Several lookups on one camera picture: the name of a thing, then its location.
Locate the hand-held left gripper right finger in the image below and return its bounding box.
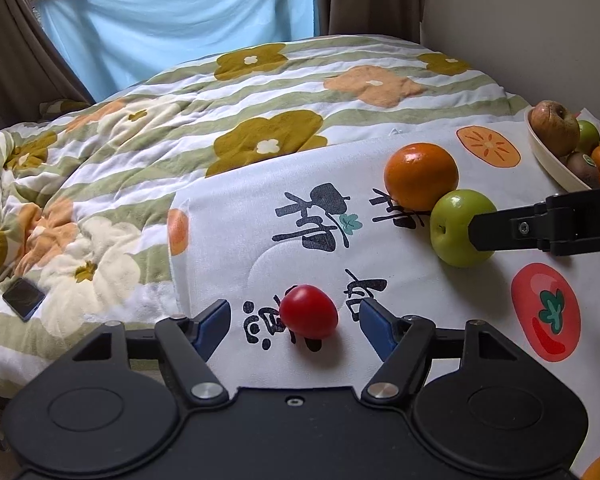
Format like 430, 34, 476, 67
358, 297, 523, 408

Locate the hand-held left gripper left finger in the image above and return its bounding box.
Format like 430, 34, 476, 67
72, 299, 231, 408

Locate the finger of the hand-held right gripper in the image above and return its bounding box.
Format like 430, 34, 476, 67
467, 204, 538, 253

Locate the green apple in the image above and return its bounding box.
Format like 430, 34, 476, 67
429, 189, 498, 268
577, 120, 600, 154

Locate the brown kiwi with green sticker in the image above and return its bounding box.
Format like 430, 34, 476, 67
566, 151, 600, 189

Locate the dark red cherry tomato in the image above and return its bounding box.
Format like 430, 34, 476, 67
279, 284, 339, 339

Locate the white fruit bowl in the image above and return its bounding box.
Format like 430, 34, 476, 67
524, 102, 600, 193

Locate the medium orange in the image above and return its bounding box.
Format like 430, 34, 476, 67
383, 142, 460, 211

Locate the wrinkled yellow-red apple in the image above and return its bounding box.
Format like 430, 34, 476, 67
528, 101, 581, 157

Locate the white fruit print cloth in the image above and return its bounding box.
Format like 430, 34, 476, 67
167, 107, 600, 480

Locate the black smartphone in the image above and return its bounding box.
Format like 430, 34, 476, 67
2, 277, 46, 322

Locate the floral striped blanket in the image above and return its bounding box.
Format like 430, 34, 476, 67
0, 34, 531, 397

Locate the floral pillow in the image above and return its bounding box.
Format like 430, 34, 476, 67
39, 99, 90, 117

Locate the light blue curtain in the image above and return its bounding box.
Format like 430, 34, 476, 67
36, 0, 322, 104

